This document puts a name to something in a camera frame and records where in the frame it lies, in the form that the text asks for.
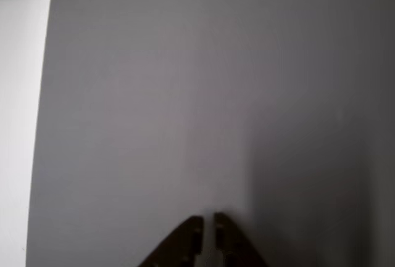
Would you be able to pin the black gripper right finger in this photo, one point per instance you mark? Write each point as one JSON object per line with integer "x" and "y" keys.
{"x": 234, "y": 245}

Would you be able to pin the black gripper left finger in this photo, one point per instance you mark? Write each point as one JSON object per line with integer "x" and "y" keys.
{"x": 185, "y": 242}

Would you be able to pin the grey table mat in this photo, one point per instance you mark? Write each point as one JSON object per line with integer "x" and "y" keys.
{"x": 185, "y": 94}

